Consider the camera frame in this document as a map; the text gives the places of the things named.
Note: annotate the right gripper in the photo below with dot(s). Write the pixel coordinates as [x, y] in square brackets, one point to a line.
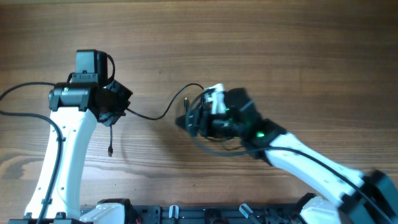
[202, 114]

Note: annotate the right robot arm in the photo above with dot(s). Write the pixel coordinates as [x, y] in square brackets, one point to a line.
[227, 124]

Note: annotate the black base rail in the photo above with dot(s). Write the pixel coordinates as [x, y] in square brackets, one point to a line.
[268, 214]

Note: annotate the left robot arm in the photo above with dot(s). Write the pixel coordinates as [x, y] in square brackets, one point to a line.
[88, 97]

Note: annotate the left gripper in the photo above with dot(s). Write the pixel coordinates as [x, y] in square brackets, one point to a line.
[124, 94]

